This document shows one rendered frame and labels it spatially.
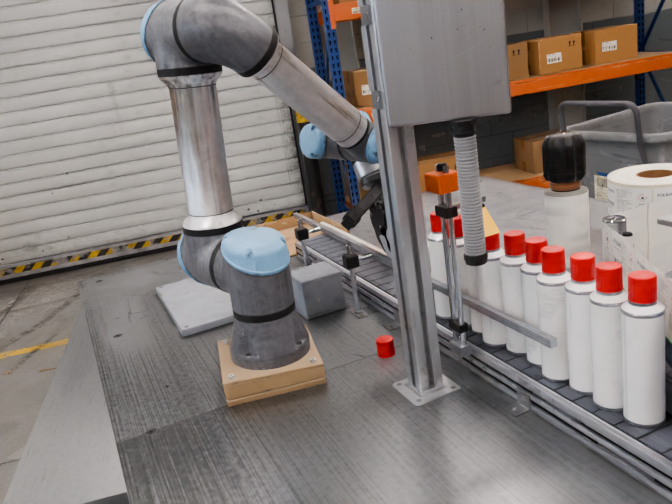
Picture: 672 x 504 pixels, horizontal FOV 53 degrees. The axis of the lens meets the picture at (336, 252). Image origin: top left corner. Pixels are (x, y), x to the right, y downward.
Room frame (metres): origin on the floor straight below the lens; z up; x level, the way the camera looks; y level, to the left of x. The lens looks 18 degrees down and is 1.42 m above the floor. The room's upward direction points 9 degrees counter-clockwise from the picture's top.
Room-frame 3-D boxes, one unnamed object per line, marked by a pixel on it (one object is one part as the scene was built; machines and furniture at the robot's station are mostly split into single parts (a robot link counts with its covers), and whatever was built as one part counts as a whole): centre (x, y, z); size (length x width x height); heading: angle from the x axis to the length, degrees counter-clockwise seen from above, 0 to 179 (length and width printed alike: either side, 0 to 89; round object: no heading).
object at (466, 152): (0.93, -0.20, 1.18); 0.04 x 0.04 x 0.21
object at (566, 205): (1.29, -0.47, 1.03); 0.09 x 0.09 x 0.30
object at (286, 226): (2.05, 0.12, 0.85); 0.30 x 0.26 x 0.04; 21
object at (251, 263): (1.18, 0.15, 1.04); 0.13 x 0.12 x 0.14; 39
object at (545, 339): (1.38, -0.10, 0.95); 1.07 x 0.01 x 0.01; 21
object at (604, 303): (0.82, -0.35, 0.98); 0.05 x 0.05 x 0.20
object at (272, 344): (1.18, 0.15, 0.92); 0.15 x 0.15 x 0.10
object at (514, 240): (1.02, -0.28, 0.98); 0.05 x 0.05 x 0.20
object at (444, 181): (1.05, -0.21, 1.05); 0.10 x 0.04 x 0.33; 111
